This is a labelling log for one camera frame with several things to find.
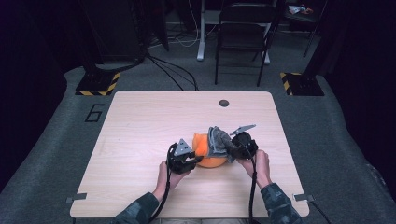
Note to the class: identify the dark round table grommet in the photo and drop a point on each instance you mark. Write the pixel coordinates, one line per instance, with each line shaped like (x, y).
(223, 103)

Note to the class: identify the black cabinet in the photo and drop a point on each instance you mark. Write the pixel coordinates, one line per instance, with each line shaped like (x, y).
(115, 31)

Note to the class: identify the black folding chair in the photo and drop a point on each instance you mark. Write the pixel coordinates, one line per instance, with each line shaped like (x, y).
(243, 37)

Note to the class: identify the small colourful object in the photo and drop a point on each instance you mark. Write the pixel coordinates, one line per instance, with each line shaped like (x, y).
(299, 9)

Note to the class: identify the orange plush toy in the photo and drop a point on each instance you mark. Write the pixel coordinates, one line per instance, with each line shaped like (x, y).
(202, 147)

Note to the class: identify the black stand with striped base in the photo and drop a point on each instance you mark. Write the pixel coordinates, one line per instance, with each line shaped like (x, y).
(98, 84)
(303, 84)

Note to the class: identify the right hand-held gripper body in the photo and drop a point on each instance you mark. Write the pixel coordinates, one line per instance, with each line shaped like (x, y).
(246, 144)

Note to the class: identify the black metal furniture frame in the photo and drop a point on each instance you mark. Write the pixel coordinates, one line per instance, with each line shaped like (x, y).
(308, 31)

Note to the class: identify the grey table corner bracket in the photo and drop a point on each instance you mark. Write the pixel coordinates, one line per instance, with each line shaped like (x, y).
(303, 197)
(76, 198)

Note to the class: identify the person's right hand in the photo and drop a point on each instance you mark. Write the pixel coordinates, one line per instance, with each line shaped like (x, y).
(263, 168)

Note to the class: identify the person's left hand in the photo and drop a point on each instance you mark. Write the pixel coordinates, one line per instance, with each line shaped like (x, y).
(162, 180)

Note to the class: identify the grey fuzzy cloth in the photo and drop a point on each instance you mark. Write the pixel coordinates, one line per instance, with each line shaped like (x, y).
(221, 143)

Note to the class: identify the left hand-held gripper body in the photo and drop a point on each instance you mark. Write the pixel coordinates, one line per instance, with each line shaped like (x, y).
(180, 160)

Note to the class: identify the white desk leg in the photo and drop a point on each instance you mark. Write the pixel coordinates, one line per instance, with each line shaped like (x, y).
(201, 37)

